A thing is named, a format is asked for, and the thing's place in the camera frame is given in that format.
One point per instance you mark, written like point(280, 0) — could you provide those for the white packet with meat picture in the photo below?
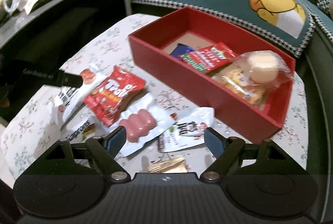
point(187, 130)

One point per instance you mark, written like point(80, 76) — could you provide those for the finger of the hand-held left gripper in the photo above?
point(71, 80)

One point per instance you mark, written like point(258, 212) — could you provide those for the floral tablecloth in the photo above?
point(109, 41)

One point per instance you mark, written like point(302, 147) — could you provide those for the green sofa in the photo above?
point(321, 83)

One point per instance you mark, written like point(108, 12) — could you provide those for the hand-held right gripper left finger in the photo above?
point(115, 140)

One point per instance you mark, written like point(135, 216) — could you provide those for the red cardboard box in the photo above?
point(182, 88)

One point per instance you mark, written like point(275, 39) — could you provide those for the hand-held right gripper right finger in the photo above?
point(214, 142)

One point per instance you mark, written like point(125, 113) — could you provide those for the pink sausage packet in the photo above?
point(140, 125)

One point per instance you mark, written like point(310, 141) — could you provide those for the clear-wrapped round cake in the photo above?
point(260, 65)

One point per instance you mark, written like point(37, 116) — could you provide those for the yellow label biscuit packet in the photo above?
point(242, 86)

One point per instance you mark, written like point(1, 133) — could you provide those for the tan houndstooth cushion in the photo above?
point(325, 0)

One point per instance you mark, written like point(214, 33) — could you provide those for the black side table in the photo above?
point(65, 18)

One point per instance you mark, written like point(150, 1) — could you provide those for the blue foil snack packet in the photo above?
point(180, 50)

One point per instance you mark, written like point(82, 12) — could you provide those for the gold snack packet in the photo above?
point(166, 166)

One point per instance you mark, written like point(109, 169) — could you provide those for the red and green snack packet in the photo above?
point(208, 60)

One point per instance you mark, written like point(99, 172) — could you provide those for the white packet with black lettering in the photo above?
point(78, 131)

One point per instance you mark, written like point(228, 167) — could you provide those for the red gummy candy packet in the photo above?
point(114, 93)

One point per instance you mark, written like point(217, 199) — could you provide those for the white packet with orange picture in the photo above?
point(70, 101)

